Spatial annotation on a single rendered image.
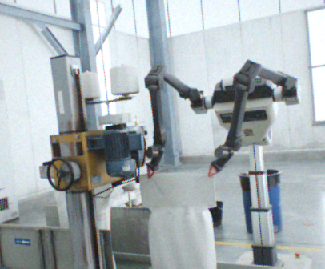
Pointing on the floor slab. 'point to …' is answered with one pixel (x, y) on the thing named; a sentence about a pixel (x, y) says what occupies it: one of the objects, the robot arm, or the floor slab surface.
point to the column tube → (83, 236)
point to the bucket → (217, 214)
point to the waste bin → (268, 197)
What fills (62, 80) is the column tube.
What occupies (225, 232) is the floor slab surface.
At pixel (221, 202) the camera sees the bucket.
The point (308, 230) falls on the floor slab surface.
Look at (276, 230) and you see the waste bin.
